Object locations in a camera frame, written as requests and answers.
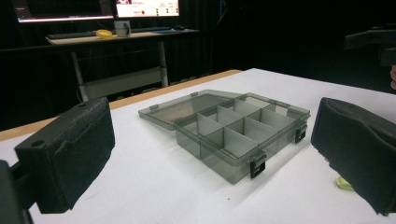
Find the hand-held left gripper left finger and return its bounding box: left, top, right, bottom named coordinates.
left=14, top=96, right=116, bottom=215

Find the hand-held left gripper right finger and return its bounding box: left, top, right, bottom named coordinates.
left=310, top=96, right=396, bottom=217

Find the grey transparent compartment box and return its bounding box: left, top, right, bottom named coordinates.
left=137, top=89, right=312, bottom=185

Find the small yellow-green object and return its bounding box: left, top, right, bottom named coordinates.
left=334, top=175, right=355, bottom=191

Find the white desk with metal legs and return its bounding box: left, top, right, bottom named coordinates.
left=45, top=28, right=200, bottom=103

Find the black keyboard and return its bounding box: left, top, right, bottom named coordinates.
left=46, top=30, right=98, bottom=40

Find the yellow round object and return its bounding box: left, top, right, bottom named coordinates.
left=95, top=29, right=114, bottom=40

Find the white mug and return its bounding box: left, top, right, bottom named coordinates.
left=113, top=20, right=132, bottom=38

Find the dark computer monitor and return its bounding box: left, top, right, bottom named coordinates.
left=12, top=0, right=115, bottom=24

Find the blue mouse pad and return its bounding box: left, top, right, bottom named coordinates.
left=150, top=28, right=181, bottom=35

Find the bright computer monitor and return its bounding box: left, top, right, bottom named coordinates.
left=114, top=0, right=181, bottom=19

